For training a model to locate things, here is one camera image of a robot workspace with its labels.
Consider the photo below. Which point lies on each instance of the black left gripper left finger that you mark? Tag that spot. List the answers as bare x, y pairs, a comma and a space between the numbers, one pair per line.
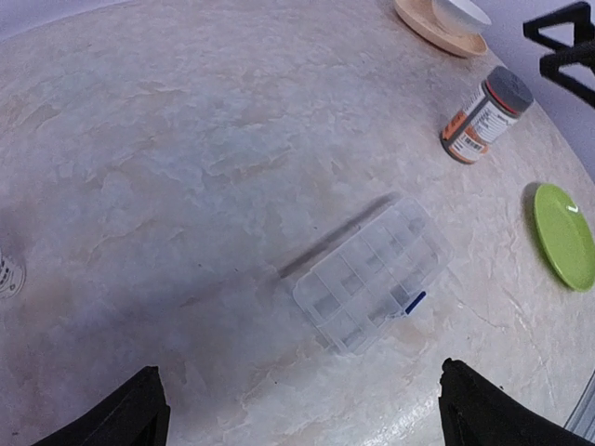
136, 413

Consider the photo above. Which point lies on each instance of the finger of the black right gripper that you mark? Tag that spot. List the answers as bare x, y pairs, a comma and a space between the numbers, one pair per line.
580, 52

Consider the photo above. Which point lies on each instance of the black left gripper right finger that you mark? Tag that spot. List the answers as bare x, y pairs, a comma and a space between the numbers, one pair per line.
475, 412

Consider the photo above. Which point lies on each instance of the grey-capped orange pill bottle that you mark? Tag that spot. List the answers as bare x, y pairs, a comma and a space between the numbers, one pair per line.
495, 105

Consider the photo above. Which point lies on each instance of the clear plastic pill organizer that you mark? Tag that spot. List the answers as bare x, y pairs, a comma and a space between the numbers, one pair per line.
380, 274

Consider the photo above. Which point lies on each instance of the white ceramic bowl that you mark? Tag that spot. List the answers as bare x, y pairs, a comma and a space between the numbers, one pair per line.
460, 17

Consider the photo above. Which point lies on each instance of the beige wooden plate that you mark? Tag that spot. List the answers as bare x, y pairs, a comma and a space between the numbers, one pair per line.
419, 17

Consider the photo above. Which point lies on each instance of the green plate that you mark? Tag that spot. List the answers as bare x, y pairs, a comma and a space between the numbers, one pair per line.
565, 237

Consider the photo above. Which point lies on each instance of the small white pill bottle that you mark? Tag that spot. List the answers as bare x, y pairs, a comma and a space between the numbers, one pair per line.
12, 277

